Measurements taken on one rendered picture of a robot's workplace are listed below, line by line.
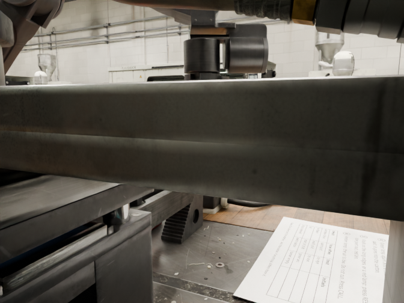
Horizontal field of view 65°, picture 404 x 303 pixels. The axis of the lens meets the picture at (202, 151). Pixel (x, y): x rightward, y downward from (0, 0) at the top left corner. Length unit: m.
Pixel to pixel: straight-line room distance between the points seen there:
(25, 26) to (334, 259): 0.51
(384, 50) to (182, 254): 6.33
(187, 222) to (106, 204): 0.20
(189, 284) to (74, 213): 0.16
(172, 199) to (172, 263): 0.07
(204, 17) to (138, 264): 0.35
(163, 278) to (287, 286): 0.12
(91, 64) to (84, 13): 1.35
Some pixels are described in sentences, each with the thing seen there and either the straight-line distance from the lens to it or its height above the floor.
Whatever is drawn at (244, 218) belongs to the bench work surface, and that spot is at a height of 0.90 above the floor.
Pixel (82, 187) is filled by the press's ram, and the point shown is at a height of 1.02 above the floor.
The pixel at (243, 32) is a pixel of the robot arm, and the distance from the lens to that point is 0.51.
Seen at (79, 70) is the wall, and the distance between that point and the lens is 9.88.
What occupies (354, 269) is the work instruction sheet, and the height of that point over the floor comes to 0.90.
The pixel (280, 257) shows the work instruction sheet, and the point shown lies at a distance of 0.38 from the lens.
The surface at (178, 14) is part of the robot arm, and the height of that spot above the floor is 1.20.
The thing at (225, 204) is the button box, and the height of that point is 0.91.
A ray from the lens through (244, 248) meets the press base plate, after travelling 0.40.
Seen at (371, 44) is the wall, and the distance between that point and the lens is 6.59.
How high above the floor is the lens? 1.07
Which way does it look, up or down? 9 degrees down
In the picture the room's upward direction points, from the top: straight up
